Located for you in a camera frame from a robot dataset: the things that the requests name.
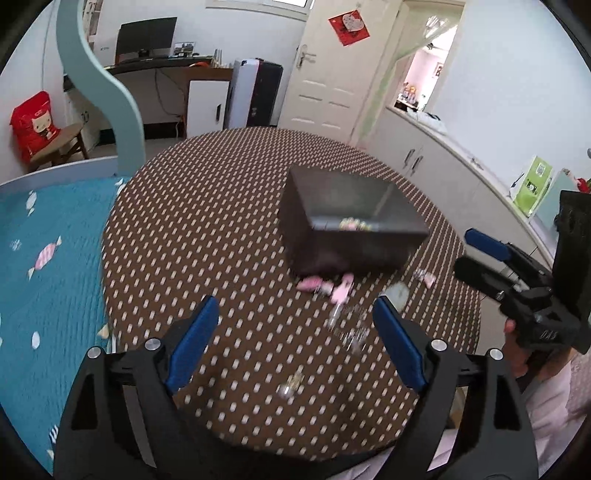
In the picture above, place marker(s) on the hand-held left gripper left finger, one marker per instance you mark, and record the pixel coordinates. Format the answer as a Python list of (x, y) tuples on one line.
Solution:
[(194, 341)]

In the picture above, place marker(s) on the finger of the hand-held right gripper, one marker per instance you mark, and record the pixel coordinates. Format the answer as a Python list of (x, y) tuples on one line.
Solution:
[(480, 276), (485, 243)]

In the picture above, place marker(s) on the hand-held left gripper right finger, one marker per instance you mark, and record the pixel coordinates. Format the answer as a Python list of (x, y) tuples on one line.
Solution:
[(398, 341)]

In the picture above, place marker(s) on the pale jade pendant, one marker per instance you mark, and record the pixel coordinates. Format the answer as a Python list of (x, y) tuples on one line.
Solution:
[(398, 294)]

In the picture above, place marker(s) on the small pink earring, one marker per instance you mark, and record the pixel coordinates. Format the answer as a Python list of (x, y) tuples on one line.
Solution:
[(428, 278)]

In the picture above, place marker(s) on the pink bead charm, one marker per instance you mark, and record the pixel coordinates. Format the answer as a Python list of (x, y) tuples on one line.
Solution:
[(342, 290)]

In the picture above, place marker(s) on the pink flower charm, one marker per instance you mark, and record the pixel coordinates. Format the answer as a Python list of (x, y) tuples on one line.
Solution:
[(310, 283)]

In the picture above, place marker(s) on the silver earring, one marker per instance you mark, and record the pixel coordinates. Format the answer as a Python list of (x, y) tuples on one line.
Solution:
[(291, 386)]

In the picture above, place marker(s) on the black rectangular box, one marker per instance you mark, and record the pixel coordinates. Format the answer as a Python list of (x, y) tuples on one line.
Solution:
[(346, 221)]

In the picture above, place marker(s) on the person's right forearm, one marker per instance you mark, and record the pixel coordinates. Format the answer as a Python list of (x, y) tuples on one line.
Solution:
[(558, 397)]

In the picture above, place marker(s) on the person's right hand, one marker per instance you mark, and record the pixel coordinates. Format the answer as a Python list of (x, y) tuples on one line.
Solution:
[(519, 362)]

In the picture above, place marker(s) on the pale blue board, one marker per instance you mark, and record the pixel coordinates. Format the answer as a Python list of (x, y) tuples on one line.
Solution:
[(554, 203)]

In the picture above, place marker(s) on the green packet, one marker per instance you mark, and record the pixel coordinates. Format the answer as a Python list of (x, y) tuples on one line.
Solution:
[(531, 189)]

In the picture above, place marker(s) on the red ornament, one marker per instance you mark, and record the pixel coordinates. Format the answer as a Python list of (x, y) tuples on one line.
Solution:
[(584, 184)]

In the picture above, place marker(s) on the bunch of keys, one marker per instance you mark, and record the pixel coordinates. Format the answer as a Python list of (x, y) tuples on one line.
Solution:
[(476, 162)]

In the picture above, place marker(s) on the white sideboard cabinet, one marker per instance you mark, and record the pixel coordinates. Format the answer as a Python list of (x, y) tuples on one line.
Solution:
[(443, 157)]

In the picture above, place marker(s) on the person's white clothing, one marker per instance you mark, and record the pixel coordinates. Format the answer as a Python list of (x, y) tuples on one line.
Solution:
[(448, 438)]

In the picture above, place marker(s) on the white bag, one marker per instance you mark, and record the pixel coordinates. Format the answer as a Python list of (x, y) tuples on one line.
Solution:
[(429, 121)]

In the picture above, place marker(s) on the blue candy print bedsheet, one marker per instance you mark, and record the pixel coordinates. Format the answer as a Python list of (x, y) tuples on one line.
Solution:
[(55, 300)]

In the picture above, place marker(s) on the white panel door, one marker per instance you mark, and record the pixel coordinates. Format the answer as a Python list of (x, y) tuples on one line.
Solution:
[(337, 83)]

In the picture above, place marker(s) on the small white cabinet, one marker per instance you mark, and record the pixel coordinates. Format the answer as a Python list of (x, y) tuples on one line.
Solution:
[(205, 108)]

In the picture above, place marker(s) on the wooden stool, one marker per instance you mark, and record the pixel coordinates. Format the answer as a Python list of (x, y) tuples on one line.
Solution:
[(62, 138)]

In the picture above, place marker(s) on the white upright appliance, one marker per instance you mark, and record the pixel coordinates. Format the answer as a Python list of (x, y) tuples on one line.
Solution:
[(240, 92)]

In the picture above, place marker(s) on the red diamond door decoration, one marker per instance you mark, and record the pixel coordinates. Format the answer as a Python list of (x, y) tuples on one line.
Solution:
[(349, 26)]

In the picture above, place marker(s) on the black suitcase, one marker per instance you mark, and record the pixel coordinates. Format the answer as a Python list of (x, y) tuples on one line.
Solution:
[(268, 92)]

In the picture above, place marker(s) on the red cartoon print bag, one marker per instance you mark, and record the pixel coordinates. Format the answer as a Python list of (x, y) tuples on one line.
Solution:
[(34, 127)]

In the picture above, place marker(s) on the dark wooden desk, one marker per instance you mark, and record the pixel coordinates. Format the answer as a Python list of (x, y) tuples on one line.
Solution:
[(138, 68)]

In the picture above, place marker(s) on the white router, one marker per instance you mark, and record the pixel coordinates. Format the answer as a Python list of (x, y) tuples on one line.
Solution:
[(217, 59)]

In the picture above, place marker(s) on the black keyboard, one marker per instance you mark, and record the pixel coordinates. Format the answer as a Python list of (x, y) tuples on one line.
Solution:
[(143, 58)]

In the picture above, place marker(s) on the black computer monitor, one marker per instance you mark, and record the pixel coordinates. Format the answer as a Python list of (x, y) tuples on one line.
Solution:
[(145, 37)]

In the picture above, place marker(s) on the white framed window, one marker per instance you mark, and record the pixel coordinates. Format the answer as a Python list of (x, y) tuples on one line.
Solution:
[(258, 4)]

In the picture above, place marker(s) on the white glass door cabinet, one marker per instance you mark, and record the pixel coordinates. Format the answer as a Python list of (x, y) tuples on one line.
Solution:
[(92, 21)]

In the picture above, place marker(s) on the light blue bunk bed frame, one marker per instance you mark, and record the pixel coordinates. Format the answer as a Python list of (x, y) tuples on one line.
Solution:
[(129, 120)]

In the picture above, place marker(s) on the desk photo frame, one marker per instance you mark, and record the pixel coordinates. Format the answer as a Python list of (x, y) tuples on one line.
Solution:
[(183, 48)]

